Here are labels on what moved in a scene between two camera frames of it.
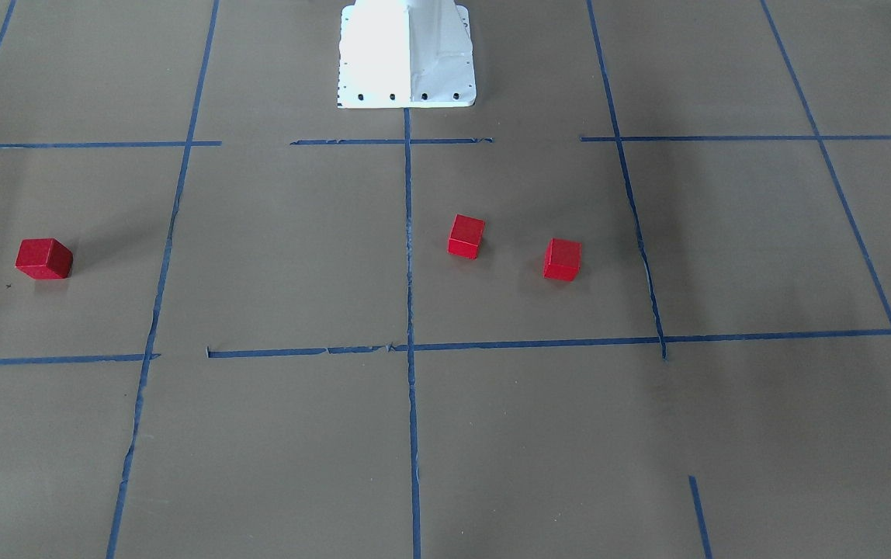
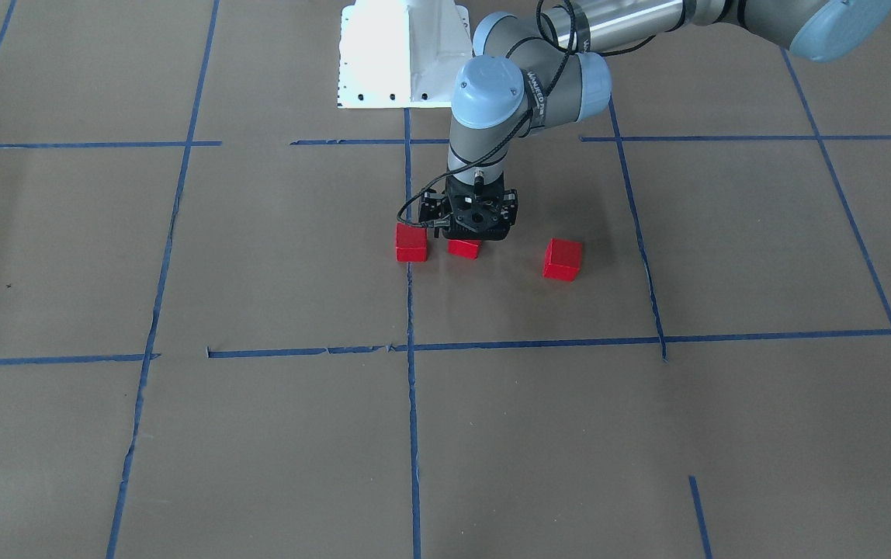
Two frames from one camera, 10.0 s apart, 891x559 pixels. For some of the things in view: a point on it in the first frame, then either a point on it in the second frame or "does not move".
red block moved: x=563 y=259 does not move
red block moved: x=44 y=258 -> x=410 y=243
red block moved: x=465 y=236 does not move
